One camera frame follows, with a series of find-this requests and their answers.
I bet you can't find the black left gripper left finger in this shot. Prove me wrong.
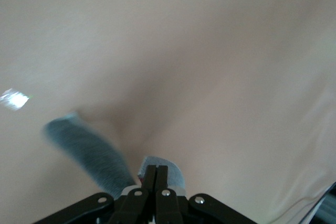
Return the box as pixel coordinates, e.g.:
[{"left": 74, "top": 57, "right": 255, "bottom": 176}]
[{"left": 109, "top": 165, "right": 158, "bottom": 224}]

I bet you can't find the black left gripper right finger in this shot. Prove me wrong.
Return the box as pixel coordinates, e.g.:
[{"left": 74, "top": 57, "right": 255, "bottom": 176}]
[{"left": 154, "top": 166, "right": 183, "bottom": 224}]

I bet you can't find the grey microfibre cloth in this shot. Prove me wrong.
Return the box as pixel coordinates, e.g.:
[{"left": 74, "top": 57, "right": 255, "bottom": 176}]
[{"left": 43, "top": 111, "right": 187, "bottom": 200}]

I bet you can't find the small white tape marker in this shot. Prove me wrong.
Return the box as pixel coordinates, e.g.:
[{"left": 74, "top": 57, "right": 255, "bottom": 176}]
[{"left": 0, "top": 88, "right": 30, "bottom": 111}]

